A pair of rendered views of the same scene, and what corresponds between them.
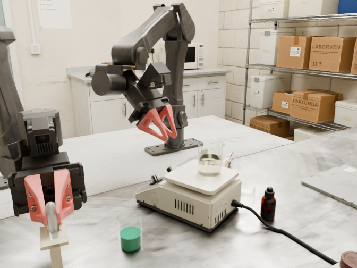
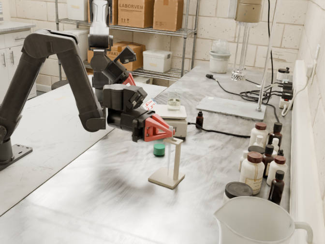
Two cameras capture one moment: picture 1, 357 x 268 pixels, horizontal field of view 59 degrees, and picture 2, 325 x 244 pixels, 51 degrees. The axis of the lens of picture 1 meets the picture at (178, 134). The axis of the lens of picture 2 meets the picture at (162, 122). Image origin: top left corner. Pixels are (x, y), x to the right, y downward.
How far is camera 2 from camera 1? 0.79 m
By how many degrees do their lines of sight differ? 37
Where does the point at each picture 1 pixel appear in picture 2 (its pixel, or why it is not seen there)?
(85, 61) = not seen: outside the picture
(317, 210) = (214, 119)
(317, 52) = (124, 10)
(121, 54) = (99, 40)
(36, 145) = (138, 103)
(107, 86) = (104, 65)
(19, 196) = (136, 131)
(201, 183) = (176, 114)
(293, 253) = (223, 137)
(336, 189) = (214, 108)
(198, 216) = (179, 131)
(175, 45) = not seen: hidden behind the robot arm
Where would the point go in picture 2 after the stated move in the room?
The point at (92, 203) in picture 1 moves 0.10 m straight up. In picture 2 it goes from (107, 143) to (107, 116)
